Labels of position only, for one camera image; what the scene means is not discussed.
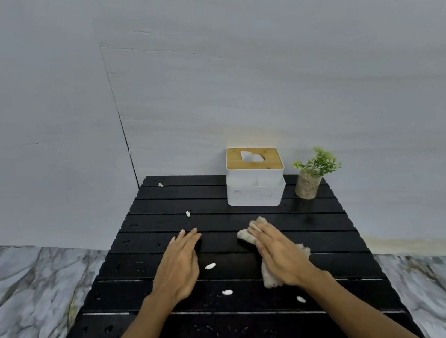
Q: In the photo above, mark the small potted green plant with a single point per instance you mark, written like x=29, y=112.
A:
x=308, y=183

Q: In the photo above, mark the white tissue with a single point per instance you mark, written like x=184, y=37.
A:
x=253, y=156

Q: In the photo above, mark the person's right fingers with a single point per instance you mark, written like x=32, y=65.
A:
x=265, y=235

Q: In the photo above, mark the person's left hand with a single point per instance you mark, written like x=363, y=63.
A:
x=177, y=270

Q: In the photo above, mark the white tissue box bamboo lid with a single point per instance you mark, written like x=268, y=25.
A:
x=253, y=193

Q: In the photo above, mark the person's right hand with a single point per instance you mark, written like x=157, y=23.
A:
x=283, y=259

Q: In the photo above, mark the person's left fingers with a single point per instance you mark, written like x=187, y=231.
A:
x=185, y=242

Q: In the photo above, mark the person's right forearm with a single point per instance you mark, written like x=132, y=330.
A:
x=350, y=310

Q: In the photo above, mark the beige cleaning cloth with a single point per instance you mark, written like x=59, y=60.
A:
x=244, y=236

